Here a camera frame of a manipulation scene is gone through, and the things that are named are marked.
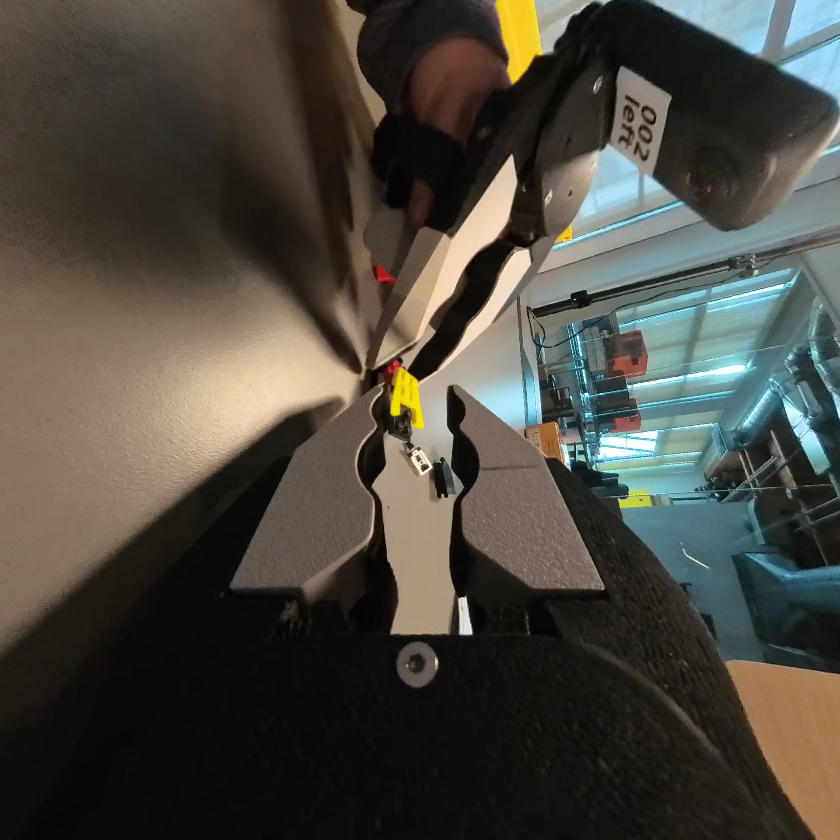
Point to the yellow cardboard box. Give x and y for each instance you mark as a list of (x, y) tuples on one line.
[(544, 441)]

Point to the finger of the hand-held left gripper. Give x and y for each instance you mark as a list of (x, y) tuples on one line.
[(420, 289), (518, 269)]

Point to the silver ventilation duct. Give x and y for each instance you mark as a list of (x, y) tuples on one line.
[(761, 407)]

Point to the yellow floor sign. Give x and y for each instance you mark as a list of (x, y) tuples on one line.
[(636, 499)]

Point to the black red yellow lego assembly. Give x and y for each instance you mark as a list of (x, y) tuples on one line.
[(401, 390)]

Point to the black pole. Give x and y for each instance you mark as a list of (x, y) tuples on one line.
[(656, 281)]

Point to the person's left forearm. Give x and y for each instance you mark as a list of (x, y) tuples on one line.
[(420, 26)]

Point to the computer monitor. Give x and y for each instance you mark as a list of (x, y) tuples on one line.
[(525, 380)]

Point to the large glass window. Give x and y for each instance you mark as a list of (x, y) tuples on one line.
[(722, 210)]

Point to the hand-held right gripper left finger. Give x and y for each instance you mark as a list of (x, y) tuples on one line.
[(308, 525)]

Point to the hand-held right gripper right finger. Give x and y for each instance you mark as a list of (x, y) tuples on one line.
[(525, 525)]

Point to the yellow plastic bin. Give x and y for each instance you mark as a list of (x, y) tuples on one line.
[(518, 33)]

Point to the small black lego clip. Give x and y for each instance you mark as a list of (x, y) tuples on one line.
[(420, 463)]

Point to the red lego brick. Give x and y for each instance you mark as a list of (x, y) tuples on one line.
[(382, 275)]

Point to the black lego slope piece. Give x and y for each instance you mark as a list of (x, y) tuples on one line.
[(445, 479)]

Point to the red storage crate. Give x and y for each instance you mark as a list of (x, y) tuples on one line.
[(625, 354), (623, 412)]

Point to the person's left hand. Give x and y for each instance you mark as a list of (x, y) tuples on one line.
[(453, 85)]

